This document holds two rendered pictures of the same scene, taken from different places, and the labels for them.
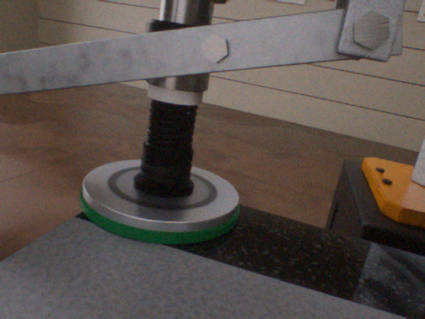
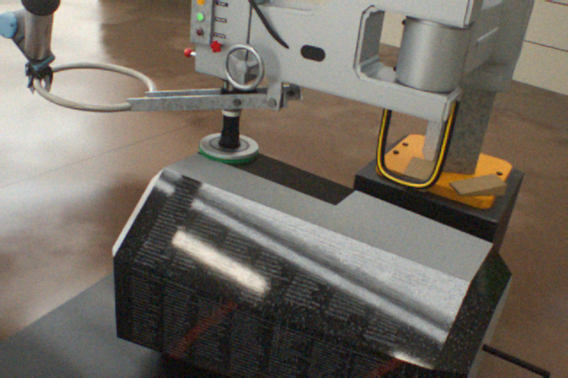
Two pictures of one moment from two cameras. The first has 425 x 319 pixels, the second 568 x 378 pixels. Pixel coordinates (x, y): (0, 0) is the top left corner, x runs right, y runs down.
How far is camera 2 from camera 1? 1.71 m
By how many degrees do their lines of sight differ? 17
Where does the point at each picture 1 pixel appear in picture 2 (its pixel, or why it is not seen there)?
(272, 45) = (252, 102)
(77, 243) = (196, 160)
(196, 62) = (232, 106)
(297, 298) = (255, 178)
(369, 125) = not seen: outside the picture
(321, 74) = (544, 11)
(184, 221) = (229, 155)
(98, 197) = (204, 146)
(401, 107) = not seen: outside the picture
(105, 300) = (201, 171)
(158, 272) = (217, 169)
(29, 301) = (184, 169)
